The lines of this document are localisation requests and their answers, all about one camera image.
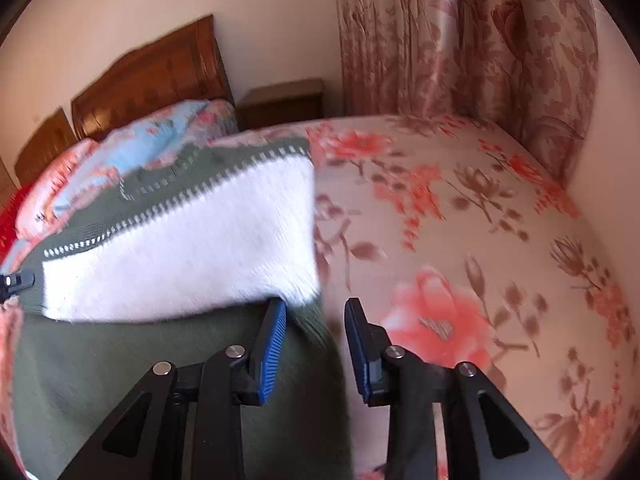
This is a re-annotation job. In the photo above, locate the green white knit sweater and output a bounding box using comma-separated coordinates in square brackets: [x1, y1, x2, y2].
[9, 136, 352, 479]

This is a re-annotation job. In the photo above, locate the red blanket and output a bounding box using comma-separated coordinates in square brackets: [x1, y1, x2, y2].
[0, 185, 30, 260]

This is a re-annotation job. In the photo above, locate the pink floral folded quilt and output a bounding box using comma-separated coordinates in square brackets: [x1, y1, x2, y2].
[15, 139, 99, 240]

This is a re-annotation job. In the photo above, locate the wooden headboard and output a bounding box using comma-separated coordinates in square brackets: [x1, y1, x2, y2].
[70, 14, 234, 141]
[14, 107, 78, 185]

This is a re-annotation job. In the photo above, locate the floral pink bed sheet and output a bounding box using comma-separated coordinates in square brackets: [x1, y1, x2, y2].
[1, 115, 639, 479]

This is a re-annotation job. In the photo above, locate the light blue floral quilt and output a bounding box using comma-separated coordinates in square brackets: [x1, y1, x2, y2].
[53, 100, 238, 214]

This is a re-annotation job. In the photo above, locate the dark wooden nightstand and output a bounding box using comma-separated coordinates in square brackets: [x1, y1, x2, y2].
[236, 78, 324, 131]

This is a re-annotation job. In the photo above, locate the floral pink curtain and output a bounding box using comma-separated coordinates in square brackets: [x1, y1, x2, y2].
[336, 0, 599, 184]

